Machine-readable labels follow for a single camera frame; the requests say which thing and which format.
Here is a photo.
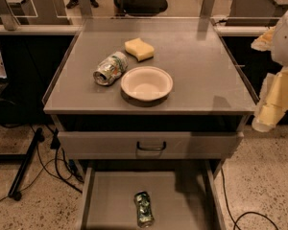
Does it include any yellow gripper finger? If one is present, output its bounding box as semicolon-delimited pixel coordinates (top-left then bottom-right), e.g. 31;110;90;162
251;27;275;52
252;67;288;132

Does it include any green crushed can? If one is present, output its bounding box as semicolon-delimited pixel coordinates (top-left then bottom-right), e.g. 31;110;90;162
133;191;155;228

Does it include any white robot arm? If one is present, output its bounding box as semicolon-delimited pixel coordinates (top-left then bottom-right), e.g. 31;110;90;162
252;11;288;132

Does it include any grey drawer cabinet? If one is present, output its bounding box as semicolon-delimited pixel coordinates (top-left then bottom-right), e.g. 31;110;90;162
43;18;254;230

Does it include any open grey middle drawer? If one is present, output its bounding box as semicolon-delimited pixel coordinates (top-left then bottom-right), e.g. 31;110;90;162
75;160;226;230

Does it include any silver crushed can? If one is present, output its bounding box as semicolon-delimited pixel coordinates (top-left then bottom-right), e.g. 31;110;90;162
93;51;128;86

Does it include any grey top drawer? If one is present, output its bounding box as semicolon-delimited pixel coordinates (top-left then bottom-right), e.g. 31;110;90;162
58;131;244;160

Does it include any grey background table right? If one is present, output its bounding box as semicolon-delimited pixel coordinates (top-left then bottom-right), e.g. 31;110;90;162
227;0;288;26

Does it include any grey background table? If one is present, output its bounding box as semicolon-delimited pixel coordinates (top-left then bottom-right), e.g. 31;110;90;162
227;0;288;26
0;0;70;25

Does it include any yellow sponge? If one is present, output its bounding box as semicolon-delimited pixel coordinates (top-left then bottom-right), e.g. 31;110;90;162
125;38;155;61

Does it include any white paper bowl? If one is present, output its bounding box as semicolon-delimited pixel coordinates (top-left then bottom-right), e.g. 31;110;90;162
121;66;173;102

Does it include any black stand leg with wheel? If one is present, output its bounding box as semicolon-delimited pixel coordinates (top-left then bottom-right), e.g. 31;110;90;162
8;127;44;201

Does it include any grey background table left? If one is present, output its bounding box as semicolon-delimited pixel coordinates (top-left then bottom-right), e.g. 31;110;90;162
0;0;70;25

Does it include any black floor cable right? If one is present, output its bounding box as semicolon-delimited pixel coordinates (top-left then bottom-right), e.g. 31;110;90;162
220;168;280;230

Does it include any black floor cable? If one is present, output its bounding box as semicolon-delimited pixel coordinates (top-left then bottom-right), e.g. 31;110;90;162
0;125;85;208
220;168;280;230

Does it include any black drawer handle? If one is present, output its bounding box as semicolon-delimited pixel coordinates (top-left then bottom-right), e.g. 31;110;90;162
136;142;167;151

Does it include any black floor cable left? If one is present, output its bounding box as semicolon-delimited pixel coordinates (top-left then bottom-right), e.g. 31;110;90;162
0;125;85;208

